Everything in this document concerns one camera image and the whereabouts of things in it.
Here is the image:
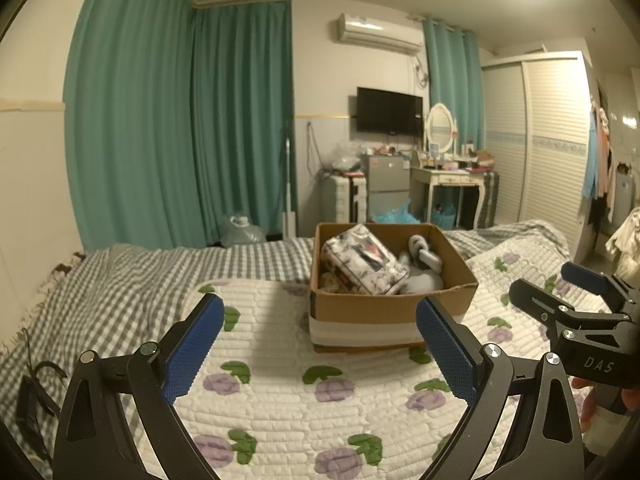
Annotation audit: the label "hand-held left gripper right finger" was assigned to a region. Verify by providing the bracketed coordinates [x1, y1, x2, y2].
[416, 296, 586, 480]

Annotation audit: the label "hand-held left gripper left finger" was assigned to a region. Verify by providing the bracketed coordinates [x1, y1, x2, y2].
[52, 292, 226, 480]

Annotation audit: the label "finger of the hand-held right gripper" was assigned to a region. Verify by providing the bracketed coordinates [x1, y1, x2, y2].
[509, 278, 582, 332]
[561, 261, 640, 308]

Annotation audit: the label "brown cardboard box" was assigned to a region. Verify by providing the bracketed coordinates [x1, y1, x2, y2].
[308, 222, 480, 355]

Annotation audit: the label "white grey fuzzy item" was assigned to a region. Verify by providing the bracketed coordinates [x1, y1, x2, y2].
[406, 233, 444, 274]

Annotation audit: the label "floral print pouch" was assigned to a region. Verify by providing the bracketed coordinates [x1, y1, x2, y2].
[320, 224, 410, 296]

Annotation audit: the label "person's right hand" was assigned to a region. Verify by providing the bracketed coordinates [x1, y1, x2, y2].
[571, 376, 630, 451]

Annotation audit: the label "cream cloth pile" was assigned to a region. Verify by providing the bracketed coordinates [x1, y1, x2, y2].
[605, 208, 640, 262]

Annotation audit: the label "grey gingham bed sheet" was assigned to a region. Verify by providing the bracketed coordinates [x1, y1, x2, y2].
[0, 219, 573, 466]

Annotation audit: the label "floral quilted blanket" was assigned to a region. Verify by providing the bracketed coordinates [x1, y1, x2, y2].
[117, 237, 613, 480]

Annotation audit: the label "striped fabric case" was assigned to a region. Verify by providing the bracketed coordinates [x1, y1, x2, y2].
[477, 171, 501, 229]

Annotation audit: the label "hanging clothes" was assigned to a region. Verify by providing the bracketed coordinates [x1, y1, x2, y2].
[580, 107, 619, 227]

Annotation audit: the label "blue basket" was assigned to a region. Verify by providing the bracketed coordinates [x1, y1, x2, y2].
[431, 202, 457, 229]

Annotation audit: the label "clear water jug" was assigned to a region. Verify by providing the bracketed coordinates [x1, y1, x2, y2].
[220, 214, 268, 249]

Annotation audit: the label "white slatted wardrobe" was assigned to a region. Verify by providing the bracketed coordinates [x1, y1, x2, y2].
[480, 51, 594, 262]

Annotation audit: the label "white dressing table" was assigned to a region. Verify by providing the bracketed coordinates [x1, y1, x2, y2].
[409, 166, 489, 229]

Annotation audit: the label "blue plastic bag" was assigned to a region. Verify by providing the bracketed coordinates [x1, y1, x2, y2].
[370, 199, 422, 225]

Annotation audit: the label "white floor mop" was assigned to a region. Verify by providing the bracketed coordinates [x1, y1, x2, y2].
[282, 119, 299, 239]

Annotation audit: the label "grey mini fridge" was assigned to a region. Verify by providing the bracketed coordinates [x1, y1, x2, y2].
[360, 154, 412, 223]

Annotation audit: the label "white ribbed suitcase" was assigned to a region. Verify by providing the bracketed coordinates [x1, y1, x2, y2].
[320, 175, 368, 224]

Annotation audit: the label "oval white vanity mirror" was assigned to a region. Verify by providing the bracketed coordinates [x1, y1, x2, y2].
[425, 103, 457, 155]

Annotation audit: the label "clear plastic bag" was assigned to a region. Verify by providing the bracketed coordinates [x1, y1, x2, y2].
[325, 142, 364, 174]

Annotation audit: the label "narrow teal curtain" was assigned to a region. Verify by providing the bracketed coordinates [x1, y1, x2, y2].
[422, 17, 486, 159]

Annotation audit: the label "wide teal curtain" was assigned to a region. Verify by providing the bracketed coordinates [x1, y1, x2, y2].
[63, 0, 209, 252]

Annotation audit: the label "teal corner curtain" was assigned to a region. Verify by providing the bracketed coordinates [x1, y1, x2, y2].
[190, 1, 297, 247]

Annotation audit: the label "white air conditioner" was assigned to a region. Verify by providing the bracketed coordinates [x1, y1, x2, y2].
[335, 13, 425, 55]

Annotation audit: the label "hanging wall cable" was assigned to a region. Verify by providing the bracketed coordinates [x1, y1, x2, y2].
[306, 121, 324, 177]

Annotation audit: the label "black wall television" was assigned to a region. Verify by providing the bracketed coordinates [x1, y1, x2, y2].
[356, 87, 424, 137]

